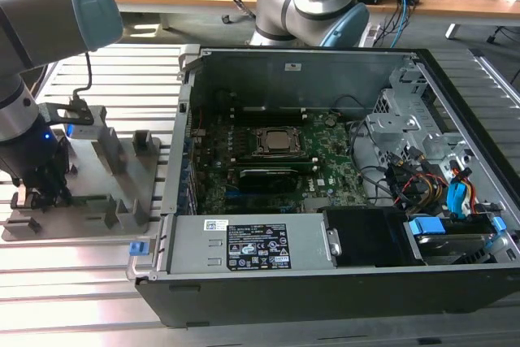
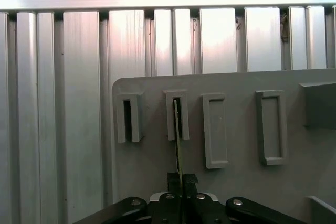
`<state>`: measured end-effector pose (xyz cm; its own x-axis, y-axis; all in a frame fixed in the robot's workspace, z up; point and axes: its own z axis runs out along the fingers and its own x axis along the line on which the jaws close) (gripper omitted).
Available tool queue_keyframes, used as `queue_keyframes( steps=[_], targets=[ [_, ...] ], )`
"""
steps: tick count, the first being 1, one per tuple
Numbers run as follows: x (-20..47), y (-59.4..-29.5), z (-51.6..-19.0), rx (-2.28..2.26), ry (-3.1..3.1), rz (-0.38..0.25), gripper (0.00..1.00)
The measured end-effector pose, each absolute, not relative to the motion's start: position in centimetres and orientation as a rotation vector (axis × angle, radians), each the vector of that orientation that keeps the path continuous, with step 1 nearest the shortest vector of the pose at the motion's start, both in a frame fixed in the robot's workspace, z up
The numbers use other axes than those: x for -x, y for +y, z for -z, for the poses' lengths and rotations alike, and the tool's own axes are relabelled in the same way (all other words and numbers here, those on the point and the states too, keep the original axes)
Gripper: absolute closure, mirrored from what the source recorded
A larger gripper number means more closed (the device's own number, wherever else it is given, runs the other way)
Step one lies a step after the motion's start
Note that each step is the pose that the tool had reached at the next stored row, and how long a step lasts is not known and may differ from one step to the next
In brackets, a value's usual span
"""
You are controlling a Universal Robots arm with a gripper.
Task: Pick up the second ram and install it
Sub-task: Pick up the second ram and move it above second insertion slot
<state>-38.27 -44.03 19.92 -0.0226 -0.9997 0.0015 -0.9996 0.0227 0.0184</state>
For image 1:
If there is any CPU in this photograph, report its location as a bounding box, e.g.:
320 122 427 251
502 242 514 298
264 129 300 151

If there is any hard disk in blue carrier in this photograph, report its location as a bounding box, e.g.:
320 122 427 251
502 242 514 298
401 215 507 267

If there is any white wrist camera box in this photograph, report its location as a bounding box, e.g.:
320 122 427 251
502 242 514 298
66 123 103 140

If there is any grey power supply with label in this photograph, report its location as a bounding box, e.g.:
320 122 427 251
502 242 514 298
164 213 340 276

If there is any blue hanging cable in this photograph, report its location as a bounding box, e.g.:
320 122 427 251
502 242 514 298
390 0 412 49

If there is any black wire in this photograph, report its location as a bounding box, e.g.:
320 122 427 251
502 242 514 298
349 117 401 206

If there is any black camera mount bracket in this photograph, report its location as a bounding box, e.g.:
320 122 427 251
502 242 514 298
38 101 96 126

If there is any CPU socket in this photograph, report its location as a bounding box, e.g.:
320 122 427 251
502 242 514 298
249 125 306 158

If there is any black graphics card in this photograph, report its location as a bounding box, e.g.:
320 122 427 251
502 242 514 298
238 167 299 194

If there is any grey parts rack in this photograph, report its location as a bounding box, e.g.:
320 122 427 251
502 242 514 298
1 106 164 242

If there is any green motherboard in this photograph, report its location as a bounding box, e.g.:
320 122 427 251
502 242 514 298
190 106 369 216

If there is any black RAM slot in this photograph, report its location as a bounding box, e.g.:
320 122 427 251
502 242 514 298
233 154 316 164
234 115 307 126
235 162 320 172

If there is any white power strip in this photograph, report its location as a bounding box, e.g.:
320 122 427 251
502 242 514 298
364 23 382 48

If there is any black open PC case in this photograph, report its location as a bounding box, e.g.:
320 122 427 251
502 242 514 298
126 45 520 328

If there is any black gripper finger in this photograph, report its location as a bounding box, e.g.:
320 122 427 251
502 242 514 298
10 185 47 210
52 134 75 207

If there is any silver metal drive cage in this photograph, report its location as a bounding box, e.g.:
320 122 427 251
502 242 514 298
364 113 424 170

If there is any orange yellow red wire bundle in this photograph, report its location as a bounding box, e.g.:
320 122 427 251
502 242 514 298
405 173 477 215

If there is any green RAM stick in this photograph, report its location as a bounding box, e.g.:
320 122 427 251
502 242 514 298
67 197 110 206

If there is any black plastic shroud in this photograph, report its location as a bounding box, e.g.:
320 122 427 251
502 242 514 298
319 206 427 269

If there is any blue wire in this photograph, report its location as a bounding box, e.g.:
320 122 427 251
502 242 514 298
445 163 473 221

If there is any black camera cable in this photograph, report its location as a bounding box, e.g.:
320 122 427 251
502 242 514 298
70 49 95 107

